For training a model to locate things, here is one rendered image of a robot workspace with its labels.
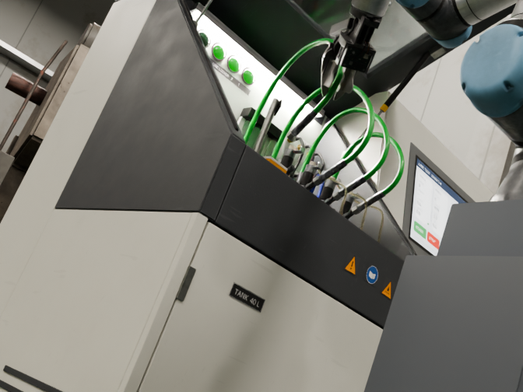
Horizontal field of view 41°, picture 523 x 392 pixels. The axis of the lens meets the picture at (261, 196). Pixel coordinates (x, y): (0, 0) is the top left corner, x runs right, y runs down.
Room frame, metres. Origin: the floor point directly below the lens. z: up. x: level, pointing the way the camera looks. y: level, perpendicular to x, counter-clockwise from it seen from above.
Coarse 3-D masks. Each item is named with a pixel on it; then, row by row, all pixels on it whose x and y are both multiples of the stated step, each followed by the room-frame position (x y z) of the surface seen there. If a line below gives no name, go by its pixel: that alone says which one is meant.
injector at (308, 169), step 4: (308, 164) 1.63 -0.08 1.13; (308, 168) 1.63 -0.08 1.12; (312, 168) 1.63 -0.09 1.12; (304, 172) 1.63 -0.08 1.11; (308, 172) 1.63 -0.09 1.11; (312, 172) 1.63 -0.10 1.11; (304, 176) 1.63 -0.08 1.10; (308, 176) 1.63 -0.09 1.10; (312, 176) 1.63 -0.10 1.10; (300, 180) 1.64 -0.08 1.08; (304, 180) 1.63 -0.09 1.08; (308, 180) 1.63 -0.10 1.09; (300, 184) 1.63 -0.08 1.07; (304, 184) 1.63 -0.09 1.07; (308, 184) 1.62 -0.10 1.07; (312, 184) 1.61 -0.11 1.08; (308, 188) 1.62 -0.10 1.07
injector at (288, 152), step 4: (288, 148) 1.58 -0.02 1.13; (284, 152) 1.59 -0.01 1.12; (288, 152) 1.58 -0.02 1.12; (292, 152) 1.58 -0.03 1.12; (284, 156) 1.58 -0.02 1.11; (288, 156) 1.58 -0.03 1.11; (292, 156) 1.58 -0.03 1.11; (284, 160) 1.58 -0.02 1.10; (288, 160) 1.58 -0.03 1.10; (292, 160) 1.58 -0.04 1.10; (284, 164) 1.58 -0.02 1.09; (288, 164) 1.58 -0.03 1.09; (288, 168) 1.57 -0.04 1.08; (292, 168) 1.56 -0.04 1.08; (288, 172) 1.57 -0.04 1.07
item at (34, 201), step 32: (128, 0) 1.77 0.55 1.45; (128, 32) 1.69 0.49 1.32; (96, 64) 1.77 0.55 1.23; (96, 96) 1.69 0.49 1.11; (64, 128) 1.77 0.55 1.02; (64, 160) 1.69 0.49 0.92; (32, 192) 1.77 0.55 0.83; (0, 224) 1.85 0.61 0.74; (32, 224) 1.69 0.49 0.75; (0, 256) 1.76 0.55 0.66; (0, 288) 1.69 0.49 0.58
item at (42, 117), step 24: (96, 24) 5.23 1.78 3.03; (72, 72) 4.69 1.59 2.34; (24, 96) 5.09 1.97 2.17; (48, 96) 4.76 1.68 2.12; (48, 120) 4.70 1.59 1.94; (0, 144) 4.73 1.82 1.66; (24, 144) 4.86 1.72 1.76; (0, 168) 4.70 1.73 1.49; (24, 168) 5.17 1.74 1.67; (0, 192) 5.17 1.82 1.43; (0, 216) 5.20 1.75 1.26
